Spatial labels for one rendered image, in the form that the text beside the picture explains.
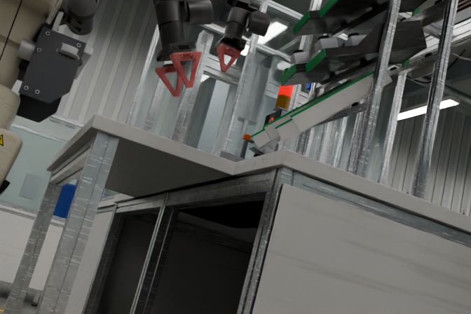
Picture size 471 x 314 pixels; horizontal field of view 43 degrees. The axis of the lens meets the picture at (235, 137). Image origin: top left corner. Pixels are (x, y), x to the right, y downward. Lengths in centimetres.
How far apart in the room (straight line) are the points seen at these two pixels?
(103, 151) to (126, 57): 917
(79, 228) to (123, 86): 910
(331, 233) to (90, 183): 47
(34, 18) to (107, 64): 882
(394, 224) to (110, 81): 922
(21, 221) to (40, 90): 541
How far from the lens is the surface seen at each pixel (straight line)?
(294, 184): 109
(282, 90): 216
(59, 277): 120
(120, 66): 1032
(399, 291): 120
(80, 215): 121
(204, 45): 306
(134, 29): 1056
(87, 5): 176
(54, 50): 141
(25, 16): 148
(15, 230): 675
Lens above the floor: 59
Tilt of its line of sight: 15 degrees up
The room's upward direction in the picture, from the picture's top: 15 degrees clockwise
